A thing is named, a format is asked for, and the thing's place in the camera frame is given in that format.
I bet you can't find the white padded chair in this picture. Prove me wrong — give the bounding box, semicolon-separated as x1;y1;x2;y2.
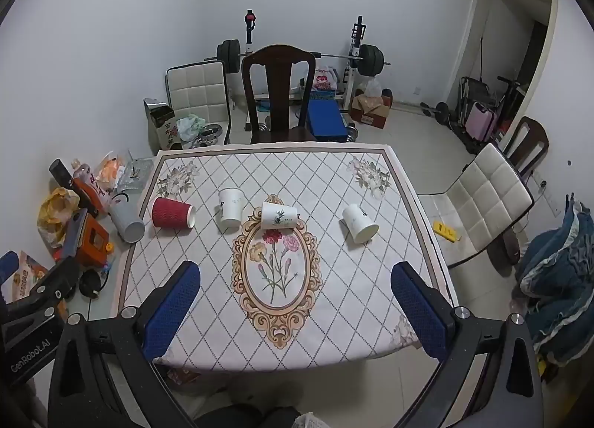
165;61;232;146
417;143;535;269

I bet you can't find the yellow power strip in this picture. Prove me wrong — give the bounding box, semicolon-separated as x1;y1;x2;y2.
433;221;460;243

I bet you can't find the red ribbed paper cup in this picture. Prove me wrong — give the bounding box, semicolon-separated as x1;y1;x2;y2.
151;197;196;230

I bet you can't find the black dumbbell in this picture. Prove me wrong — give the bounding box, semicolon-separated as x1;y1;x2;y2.
420;101;450;125

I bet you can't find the white cup green sprig print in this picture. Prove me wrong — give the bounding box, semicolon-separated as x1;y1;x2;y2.
260;201;298;230

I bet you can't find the floral diamond pattern tablecloth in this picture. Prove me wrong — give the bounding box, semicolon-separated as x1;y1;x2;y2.
111;142;460;372

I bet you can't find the white barbell rack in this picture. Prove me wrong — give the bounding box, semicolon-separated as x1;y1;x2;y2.
243;9;366;109

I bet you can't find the grey cup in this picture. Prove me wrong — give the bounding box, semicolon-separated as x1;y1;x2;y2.
108;192;146;243

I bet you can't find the black folded cart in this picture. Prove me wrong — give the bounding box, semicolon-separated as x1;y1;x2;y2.
457;76;493;132

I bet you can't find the pink suitcase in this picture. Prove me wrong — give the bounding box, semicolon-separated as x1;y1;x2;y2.
465;101;500;144

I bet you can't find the pale green cloth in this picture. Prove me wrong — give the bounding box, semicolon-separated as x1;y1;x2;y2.
176;114;208;142

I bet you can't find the yellow plastic bag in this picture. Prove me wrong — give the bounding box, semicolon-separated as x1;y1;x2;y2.
36;187;82;244

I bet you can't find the black plate barbell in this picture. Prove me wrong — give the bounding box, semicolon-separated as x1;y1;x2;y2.
203;39;391;76

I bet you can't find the orange and black tool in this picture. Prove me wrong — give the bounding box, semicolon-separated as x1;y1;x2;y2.
49;158;110;219

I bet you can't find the white cup small dark print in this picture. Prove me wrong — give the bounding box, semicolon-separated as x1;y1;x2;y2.
218;187;245;231

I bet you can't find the black scooter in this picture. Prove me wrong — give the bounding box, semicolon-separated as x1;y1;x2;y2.
496;76;524;123

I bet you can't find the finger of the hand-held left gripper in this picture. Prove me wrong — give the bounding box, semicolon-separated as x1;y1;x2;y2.
24;255;79;317
0;250;20;292

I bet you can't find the blue padded bench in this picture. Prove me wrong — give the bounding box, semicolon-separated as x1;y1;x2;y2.
306;98;349;143

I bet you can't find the dark wooden chair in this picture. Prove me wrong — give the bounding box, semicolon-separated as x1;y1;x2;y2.
241;44;317;146
503;115;550;179

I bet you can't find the metal bowl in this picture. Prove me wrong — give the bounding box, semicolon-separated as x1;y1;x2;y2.
197;123;224;146

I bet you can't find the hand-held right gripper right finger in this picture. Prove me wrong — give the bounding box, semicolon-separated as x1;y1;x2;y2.
391;262;545;428

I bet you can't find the red and white plastic bag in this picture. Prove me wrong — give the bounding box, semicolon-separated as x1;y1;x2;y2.
311;65;339;93

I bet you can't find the white cup plain side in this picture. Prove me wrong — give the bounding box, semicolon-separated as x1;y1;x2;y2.
342;204;379;244

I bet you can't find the orange toy box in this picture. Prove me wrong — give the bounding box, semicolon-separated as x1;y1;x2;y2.
52;209;115;267

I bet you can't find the printed carton silver lining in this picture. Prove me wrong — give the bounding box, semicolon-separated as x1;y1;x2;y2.
143;98;183;153

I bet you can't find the brown cardboard box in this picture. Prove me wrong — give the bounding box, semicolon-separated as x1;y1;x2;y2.
350;88;393;130

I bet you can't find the black round device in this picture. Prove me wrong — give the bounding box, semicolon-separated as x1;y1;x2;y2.
78;269;105;299

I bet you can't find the orange snack bag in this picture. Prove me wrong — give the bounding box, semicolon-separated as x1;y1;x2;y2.
95;153;129;190

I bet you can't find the pile of blue clothes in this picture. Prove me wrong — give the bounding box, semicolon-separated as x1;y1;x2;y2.
512;198;594;366

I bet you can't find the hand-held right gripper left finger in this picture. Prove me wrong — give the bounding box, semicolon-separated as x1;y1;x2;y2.
48;261;201;428

